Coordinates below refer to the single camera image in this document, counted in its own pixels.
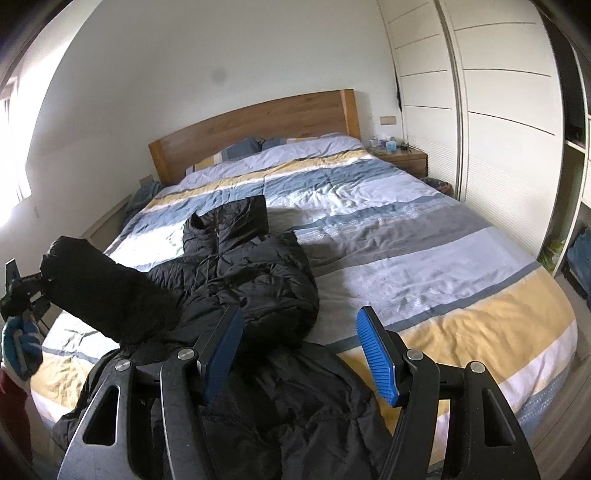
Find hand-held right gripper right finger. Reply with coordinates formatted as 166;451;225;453
355;305;541;480

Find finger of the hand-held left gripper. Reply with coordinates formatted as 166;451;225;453
18;272;45;299

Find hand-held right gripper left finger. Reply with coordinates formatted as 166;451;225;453
58;305;245;480

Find black puffer jacket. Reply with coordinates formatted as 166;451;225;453
39;195;393;480

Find person's left forearm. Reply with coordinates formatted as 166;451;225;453
0;362;34;464

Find folded blue clothes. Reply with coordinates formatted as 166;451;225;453
566;231;591;296

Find person's left hand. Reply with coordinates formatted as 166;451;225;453
1;318;44;382

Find window with curtain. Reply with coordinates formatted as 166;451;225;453
0;69;35;227

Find striped duvet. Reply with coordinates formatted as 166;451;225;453
30;134;580;462

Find blue crumpled cloth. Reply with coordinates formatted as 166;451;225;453
126;181;163;217

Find wicker basket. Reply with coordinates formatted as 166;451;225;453
421;177;454;198

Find striped pillow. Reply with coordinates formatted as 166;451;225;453
185;154;229;175

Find wooden nightstand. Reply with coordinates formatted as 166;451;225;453
369;147;429;180

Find green item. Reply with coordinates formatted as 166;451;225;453
541;239;566;271

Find wooden bed headboard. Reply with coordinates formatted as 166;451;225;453
148;89;362;186

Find open white shelf unit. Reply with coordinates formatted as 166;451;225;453
538;18;591;319

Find white sliding wardrobe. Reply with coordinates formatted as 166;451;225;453
376;0;575;274

